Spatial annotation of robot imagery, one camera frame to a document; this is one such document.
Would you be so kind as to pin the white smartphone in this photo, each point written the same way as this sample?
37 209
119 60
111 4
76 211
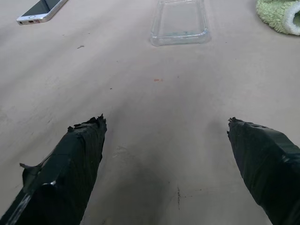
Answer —
39 11

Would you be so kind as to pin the clear plastic phone case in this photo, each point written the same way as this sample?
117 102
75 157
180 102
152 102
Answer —
180 23

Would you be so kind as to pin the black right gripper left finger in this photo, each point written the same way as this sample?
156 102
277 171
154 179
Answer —
63 168

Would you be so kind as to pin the light green towel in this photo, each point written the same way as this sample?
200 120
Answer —
279 14

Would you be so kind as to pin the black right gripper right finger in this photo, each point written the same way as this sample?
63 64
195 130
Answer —
264 164

